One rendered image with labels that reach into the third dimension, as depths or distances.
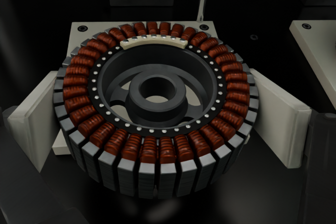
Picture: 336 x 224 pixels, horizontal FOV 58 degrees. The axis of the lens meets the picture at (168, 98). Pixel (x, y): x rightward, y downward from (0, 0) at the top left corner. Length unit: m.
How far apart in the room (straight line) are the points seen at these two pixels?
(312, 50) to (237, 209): 0.19
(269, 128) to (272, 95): 0.02
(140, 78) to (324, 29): 0.25
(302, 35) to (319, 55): 0.03
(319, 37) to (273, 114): 0.22
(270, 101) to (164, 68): 0.08
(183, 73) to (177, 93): 0.03
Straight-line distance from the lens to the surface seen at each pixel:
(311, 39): 0.36
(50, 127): 0.16
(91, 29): 0.33
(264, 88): 0.17
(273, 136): 0.16
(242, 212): 0.23
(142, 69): 0.20
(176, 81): 0.18
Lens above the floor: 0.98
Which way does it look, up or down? 50 degrees down
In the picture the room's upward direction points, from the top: 6 degrees clockwise
